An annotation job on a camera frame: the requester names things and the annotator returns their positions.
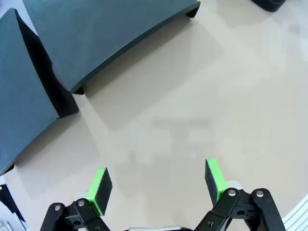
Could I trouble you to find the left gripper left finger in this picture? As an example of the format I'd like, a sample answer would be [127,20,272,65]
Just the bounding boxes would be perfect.
[39,167,114,231]

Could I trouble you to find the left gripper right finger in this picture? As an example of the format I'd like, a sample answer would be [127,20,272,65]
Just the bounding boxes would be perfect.
[193,158,287,231]

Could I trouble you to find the black leather shoe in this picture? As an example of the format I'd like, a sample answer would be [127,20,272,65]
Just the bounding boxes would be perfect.
[250,0,287,12]

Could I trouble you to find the dark grey shoe stand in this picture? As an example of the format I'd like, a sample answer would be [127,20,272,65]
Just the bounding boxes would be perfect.
[23,0,201,95]
[0,8,80,176]

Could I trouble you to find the aluminium slatted panel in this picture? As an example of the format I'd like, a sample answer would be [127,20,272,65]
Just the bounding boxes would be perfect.
[281,197,308,231]

